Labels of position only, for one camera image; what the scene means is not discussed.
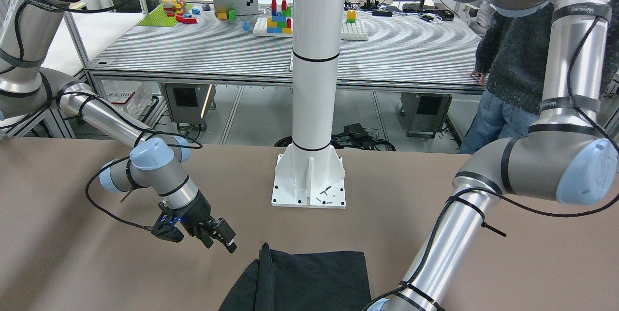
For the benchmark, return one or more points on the white lego baseplate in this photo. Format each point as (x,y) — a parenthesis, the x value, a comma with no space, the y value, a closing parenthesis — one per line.
(355,31)

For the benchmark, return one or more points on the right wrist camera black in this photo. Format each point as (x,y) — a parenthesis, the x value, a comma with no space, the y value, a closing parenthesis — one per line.
(165,228)

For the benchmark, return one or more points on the striped workbench table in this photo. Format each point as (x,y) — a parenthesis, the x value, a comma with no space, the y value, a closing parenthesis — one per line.
(402,53)

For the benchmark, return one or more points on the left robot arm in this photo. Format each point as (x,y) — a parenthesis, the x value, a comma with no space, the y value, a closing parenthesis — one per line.
(566,157)

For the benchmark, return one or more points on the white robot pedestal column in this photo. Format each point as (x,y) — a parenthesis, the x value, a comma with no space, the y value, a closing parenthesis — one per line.
(310,172)

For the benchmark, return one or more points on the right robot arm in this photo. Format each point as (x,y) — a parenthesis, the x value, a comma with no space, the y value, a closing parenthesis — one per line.
(156,157)

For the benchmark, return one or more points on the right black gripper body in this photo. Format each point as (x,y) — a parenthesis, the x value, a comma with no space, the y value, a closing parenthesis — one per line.
(198,212)

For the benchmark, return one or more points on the green lego baseplate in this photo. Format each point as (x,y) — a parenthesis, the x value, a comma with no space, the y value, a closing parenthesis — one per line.
(160,18)

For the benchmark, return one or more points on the white plastic crate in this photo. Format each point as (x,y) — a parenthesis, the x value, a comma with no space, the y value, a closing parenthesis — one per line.
(132,97)

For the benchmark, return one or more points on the colourful lego block stack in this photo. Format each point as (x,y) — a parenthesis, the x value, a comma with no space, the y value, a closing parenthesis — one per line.
(280,21)

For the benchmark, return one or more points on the yellow lego block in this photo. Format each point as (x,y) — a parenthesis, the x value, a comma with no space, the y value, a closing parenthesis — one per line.
(351,16)

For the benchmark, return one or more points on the grey control box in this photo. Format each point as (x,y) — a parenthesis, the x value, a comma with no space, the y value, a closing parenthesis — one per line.
(422,114)
(188,104)

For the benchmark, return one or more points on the standing person in grey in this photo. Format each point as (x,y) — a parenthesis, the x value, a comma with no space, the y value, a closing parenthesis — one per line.
(511,63)

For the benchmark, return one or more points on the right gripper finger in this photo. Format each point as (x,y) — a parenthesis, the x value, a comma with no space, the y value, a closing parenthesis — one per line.
(204,235)
(224,234)

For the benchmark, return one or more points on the black printed t-shirt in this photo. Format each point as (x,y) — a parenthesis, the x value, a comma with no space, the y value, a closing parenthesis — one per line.
(279,281)

